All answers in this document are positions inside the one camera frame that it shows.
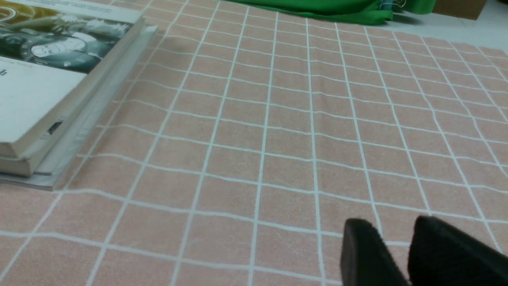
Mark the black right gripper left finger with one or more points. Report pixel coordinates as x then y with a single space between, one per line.
365 258

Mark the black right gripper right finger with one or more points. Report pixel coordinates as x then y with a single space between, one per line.
442 255

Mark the pink checkered tablecloth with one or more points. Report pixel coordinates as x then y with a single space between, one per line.
243 139

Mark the brown cardboard box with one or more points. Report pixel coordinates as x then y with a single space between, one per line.
465 9

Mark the green backdrop cloth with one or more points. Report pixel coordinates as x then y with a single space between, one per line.
364 12

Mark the metal binder clip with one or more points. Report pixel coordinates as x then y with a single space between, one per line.
392 5

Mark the bottom thin grey book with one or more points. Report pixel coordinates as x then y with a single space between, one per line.
66 149

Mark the middle white book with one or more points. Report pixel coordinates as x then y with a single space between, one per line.
31 166

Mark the top book autonomous driving cover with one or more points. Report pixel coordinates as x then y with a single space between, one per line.
50 49

